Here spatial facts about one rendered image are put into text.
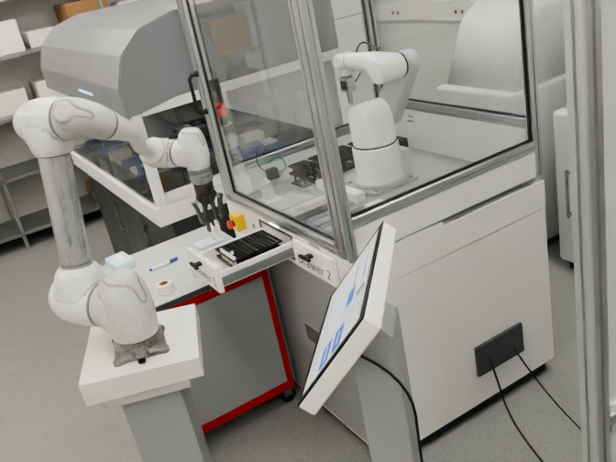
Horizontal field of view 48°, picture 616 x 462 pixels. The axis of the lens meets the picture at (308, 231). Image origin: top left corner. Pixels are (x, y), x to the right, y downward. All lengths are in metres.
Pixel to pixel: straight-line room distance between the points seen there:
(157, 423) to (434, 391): 1.09
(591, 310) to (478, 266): 1.49
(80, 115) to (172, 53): 1.29
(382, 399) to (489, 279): 1.08
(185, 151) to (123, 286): 0.61
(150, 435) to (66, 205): 0.82
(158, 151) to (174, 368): 0.83
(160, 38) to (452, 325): 1.83
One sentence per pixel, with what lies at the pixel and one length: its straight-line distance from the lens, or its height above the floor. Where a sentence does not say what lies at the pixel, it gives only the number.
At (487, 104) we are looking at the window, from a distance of 2.64.
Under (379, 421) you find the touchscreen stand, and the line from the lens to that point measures 1.93.
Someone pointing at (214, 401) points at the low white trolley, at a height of 0.21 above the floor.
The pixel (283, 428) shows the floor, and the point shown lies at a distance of 3.22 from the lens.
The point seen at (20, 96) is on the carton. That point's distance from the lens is 6.26.
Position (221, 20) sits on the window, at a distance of 2.71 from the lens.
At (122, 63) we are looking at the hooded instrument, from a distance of 3.32.
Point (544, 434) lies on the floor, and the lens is 3.02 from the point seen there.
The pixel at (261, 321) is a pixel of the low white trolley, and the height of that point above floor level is 0.48.
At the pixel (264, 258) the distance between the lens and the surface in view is 2.68.
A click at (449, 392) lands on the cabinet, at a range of 2.92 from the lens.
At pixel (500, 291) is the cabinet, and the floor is 0.53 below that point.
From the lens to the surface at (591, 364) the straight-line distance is 1.38.
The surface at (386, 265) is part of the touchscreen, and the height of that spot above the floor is 1.18.
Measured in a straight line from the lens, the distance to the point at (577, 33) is 1.14.
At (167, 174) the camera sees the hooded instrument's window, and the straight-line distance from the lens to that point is 3.46.
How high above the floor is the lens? 1.98
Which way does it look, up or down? 23 degrees down
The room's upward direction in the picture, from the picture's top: 12 degrees counter-clockwise
